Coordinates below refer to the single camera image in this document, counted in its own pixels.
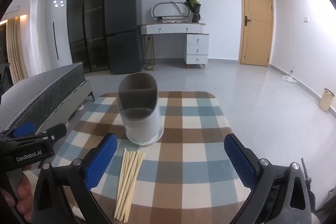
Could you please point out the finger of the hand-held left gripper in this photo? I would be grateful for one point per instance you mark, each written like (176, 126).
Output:
(56, 131)
(24, 130)

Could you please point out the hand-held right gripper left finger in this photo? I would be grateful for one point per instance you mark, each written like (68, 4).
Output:
(102, 158)

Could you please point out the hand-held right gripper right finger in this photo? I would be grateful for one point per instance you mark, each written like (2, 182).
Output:
(240, 163)

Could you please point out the bundle of wooden chopsticks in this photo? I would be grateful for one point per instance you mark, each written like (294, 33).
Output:
(128, 182)

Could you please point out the white grey utensil holder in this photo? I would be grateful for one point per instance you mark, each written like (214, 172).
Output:
(143, 124)

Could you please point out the person's left hand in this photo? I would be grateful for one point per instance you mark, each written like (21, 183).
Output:
(25, 191)

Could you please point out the grey quilted bed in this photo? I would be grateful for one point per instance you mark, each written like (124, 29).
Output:
(39, 98)

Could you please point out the black stand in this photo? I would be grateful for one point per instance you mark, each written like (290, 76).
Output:
(4, 77)

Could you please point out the plaid tablecloth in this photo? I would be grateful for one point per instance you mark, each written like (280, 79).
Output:
(183, 119)

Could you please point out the beige curtain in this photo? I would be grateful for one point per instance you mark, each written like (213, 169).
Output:
(17, 50)

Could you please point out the white wardrobe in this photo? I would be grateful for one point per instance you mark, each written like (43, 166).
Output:
(63, 37)

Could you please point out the white cloth on floor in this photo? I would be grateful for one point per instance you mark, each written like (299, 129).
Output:
(288, 79)

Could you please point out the cream trash bin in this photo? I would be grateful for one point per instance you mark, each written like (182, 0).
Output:
(325, 100)

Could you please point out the dark glass cabinet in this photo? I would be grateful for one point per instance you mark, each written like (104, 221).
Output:
(78, 16)

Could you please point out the dark grey refrigerator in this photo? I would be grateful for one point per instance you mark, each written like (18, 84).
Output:
(123, 29)

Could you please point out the white vanity desk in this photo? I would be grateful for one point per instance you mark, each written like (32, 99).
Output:
(197, 48)

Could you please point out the tan wooden door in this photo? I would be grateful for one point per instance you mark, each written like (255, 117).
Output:
(256, 24)

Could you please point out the dark bag with green plant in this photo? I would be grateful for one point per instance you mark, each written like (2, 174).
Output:
(195, 10)

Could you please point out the oval mirror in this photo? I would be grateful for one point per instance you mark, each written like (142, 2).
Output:
(170, 11)

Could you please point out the gold metal stool frame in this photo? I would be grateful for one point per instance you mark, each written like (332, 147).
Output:
(149, 56)

